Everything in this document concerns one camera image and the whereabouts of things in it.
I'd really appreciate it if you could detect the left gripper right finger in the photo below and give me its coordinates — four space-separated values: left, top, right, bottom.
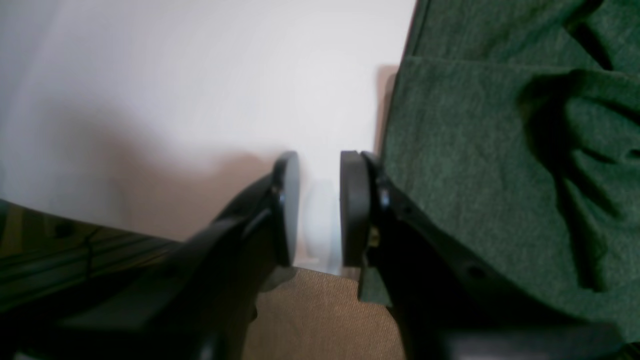
340 151 626 360

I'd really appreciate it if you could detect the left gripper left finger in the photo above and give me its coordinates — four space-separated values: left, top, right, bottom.
1 151 300 360

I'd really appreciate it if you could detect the dark green t-shirt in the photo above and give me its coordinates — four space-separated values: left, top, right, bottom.
382 0 640 342

